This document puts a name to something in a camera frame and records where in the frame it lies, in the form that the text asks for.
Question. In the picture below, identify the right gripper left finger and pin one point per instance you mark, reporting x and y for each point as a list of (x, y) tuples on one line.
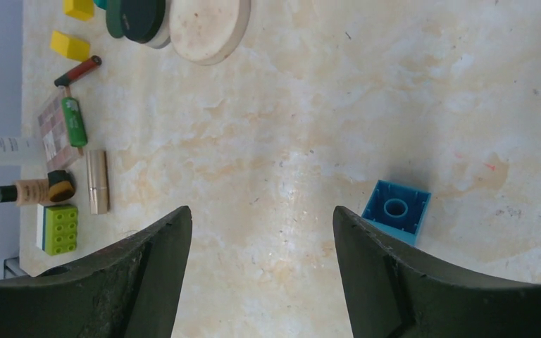
[(128, 289)]

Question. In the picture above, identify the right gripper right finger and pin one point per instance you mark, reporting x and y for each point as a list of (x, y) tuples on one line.
[(393, 289)]

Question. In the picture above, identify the blue toy brick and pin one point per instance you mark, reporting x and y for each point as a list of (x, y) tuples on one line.
[(397, 210)]

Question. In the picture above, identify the gold lipstick tube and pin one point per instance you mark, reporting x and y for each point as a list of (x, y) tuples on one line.
[(97, 180)]

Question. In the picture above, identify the green tube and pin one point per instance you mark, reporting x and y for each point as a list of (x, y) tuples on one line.
[(74, 123)]

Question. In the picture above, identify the red black makeup pencil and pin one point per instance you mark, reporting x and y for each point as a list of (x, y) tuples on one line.
[(74, 74)]

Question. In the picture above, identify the beige round wooden disc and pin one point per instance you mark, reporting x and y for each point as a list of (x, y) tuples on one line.
[(206, 32)]

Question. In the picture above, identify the black round compact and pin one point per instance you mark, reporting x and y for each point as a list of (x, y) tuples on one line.
[(146, 22)]

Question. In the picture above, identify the green white toy brick stack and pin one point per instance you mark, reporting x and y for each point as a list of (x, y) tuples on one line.
[(57, 229)]

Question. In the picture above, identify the foundation bottle black cap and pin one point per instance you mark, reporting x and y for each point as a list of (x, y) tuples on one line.
[(57, 187)]

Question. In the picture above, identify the eyeshadow palette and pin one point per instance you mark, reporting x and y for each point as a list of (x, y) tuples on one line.
[(51, 127)]

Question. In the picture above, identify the white squeeze bottle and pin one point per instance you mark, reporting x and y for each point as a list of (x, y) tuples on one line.
[(21, 151)]

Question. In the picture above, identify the yellow block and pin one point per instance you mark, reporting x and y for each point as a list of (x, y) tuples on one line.
[(69, 46), (79, 9)]

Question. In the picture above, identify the dark green round disc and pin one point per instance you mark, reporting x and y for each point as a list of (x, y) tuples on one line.
[(113, 19)]

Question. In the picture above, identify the teal block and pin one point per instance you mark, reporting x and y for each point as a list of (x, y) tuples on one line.
[(102, 4)]

